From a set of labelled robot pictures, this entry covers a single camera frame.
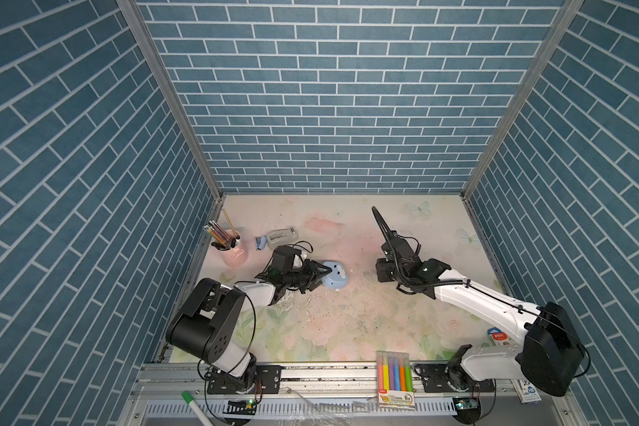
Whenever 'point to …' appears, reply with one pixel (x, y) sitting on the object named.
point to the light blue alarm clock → (338, 278)
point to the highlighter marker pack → (395, 387)
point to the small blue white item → (260, 242)
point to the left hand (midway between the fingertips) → (335, 275)
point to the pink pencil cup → (232, 249)
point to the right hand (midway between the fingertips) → (381, 266)
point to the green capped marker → (190, 400)
